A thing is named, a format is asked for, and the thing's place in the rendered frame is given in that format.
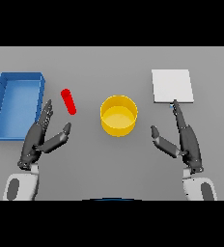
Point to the blue tray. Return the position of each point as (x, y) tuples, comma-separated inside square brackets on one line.
[(16, 106)]

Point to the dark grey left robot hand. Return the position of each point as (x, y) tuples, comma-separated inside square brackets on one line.
[(34, 141)]

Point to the pale square scale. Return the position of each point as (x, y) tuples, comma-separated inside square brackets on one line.
[(172, 86)]

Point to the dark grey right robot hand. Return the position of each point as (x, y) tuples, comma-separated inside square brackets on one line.
[(190, 144)]

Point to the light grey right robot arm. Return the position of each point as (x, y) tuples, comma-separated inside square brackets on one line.
[(198, 188)]

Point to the yellow bowl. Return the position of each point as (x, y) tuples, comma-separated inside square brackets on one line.
[(118, 118)]

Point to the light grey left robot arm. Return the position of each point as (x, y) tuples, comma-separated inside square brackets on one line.
[(22, 186)]

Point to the red beaker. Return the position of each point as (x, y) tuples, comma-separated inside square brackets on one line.
[(69, 102)]

